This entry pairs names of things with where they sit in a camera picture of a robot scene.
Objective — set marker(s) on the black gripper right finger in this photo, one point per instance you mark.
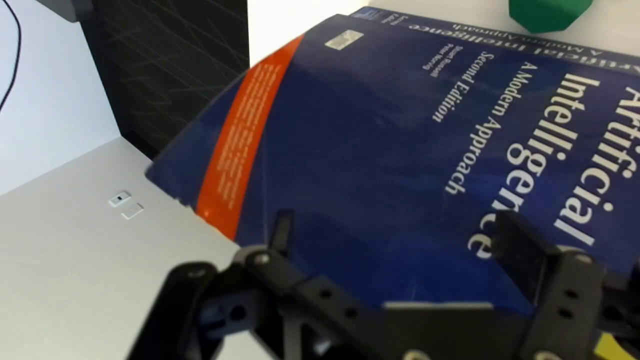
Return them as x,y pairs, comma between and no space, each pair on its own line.
526,256

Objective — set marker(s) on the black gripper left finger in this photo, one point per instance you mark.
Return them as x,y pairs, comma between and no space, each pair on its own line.
281,232

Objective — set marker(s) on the blue Artificial Intelligence textbook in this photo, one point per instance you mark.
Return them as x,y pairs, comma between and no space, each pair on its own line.
372,166

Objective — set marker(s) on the green hexagonal block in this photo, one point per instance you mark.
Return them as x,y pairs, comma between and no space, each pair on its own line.
550,15

